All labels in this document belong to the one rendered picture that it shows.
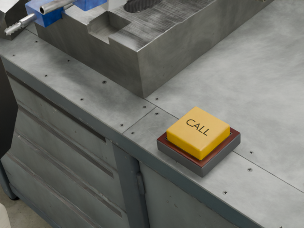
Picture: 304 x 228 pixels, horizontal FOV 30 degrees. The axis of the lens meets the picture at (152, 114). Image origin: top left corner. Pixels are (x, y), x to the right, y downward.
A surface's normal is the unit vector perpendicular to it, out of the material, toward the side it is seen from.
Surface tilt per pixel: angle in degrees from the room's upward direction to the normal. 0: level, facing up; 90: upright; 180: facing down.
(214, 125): 0
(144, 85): 90
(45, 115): 90
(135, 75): 90
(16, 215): 0
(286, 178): 0
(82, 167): 90
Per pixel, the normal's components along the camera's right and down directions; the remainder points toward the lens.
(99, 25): 0.71, 0.43
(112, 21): -0.69, 0.54
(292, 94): -0.10, -0.72
